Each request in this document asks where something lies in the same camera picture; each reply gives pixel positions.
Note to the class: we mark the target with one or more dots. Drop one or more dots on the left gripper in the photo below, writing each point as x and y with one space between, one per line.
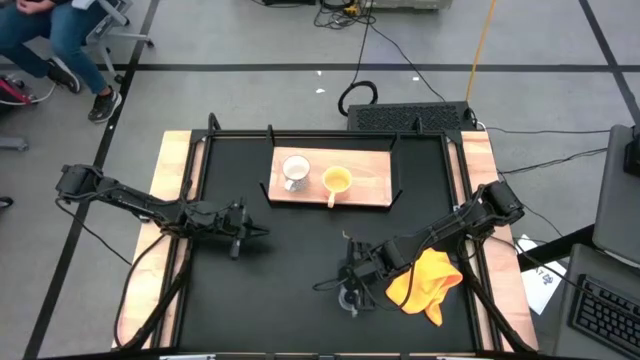
225 220

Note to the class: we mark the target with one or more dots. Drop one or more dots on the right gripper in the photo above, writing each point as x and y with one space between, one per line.
367 267

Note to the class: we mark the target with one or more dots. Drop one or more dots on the grey patterned white mug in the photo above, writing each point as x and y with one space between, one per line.
296 167

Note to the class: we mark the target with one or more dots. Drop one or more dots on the large peach mug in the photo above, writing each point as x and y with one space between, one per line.
336 180

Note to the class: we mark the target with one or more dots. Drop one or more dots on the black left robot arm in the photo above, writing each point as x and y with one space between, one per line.
125 200

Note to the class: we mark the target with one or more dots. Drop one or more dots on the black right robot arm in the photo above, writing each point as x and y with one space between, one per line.
450 225

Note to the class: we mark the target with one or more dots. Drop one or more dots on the orange cloth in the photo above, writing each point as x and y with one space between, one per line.
430 285

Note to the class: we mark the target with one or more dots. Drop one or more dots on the wooden cutting board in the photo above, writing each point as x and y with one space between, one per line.
367 175

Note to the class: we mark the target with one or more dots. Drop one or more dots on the black computer tower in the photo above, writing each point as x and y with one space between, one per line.
410 117

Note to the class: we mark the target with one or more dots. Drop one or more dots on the white paper sheet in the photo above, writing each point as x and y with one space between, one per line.
542 280

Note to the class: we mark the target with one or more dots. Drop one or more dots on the grey desk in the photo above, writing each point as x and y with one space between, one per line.
570 325

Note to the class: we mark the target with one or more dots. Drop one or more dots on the black keyboard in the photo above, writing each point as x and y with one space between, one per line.
607 315

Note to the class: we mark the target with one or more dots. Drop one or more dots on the grey office chair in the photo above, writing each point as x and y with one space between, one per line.
110 25

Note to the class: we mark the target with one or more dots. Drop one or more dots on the seated person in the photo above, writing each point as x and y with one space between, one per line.
65 35

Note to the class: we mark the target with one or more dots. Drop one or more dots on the red cart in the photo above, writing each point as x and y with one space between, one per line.
12 92

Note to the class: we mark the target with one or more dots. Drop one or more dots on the black table frame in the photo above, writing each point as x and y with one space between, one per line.
325 134

